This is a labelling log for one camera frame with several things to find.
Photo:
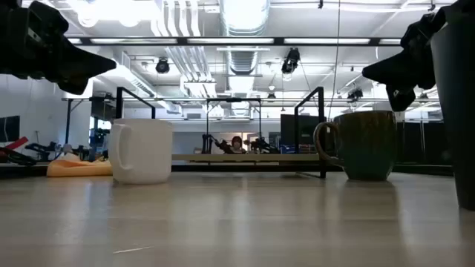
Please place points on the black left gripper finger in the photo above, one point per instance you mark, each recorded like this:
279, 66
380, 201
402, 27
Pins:
87, 66
76, 86

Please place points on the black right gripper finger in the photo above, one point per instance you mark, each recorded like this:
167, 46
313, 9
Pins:
397, 70
401, 98

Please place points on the tall dark grey tumbler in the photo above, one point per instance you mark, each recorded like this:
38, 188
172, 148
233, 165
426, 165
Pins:
458, 111

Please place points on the green glazed ceramic mug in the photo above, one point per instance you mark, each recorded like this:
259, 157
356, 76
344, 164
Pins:
367, 146

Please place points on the white ceramic mug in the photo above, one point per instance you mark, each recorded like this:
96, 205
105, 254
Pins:
146, 152

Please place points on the black background robot arm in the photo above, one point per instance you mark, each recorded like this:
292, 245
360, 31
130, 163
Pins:
42, 148

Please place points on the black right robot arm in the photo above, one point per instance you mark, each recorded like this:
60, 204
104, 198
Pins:
462, 6

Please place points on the wooden shelf board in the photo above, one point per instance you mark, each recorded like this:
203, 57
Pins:
245, 157

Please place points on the black partition panel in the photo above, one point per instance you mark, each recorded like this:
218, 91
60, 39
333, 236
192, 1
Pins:
423, 142

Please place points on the orange cloth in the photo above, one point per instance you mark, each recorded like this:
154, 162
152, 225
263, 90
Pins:
76, 167

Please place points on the black background cabinet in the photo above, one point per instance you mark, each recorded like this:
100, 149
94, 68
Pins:
289, 130

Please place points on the blue storage box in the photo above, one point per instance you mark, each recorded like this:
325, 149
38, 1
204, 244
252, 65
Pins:
287, 149

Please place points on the black overhead beam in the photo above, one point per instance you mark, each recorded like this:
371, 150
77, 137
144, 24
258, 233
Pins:
222, 41

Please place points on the person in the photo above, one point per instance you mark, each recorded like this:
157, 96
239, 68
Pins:
236, 144

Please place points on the black hanging camera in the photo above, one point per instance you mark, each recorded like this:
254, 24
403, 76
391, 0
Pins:
355, 94
290, 61
162, 66

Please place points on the black wall monitor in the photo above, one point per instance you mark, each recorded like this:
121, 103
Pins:
9, 128

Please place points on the black metal shelf frame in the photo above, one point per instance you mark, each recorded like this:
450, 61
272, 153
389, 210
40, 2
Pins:
321, 130

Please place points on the black background table frame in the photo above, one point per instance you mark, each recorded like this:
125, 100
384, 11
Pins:
234, 100

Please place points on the silver ceiling air duct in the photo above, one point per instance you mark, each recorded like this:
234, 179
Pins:
243, 22

